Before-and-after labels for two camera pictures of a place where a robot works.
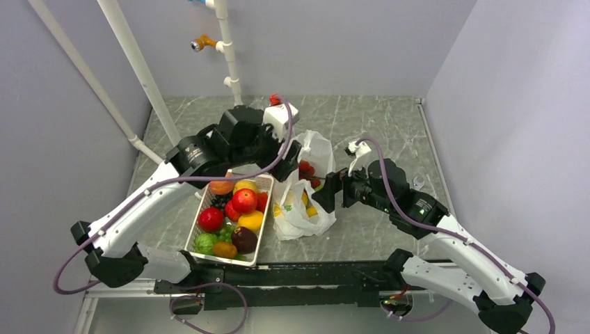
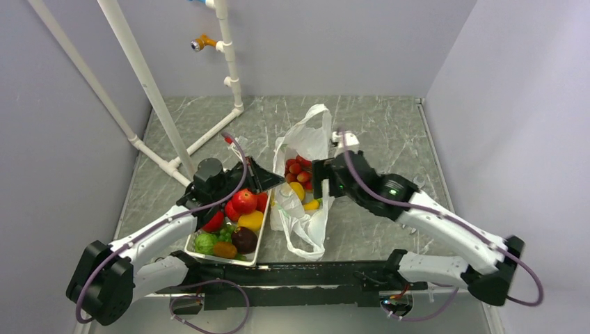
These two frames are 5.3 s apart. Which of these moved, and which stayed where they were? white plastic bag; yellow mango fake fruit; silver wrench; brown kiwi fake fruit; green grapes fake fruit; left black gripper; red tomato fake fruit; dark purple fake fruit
Moved: white plastic bag; left black gripper
Stayed: silver wrench; brown kiwi fake fruit; dark purple fake fruit; red tomato fake fruit; yellow mango fake fruit; green grapes fake fruit
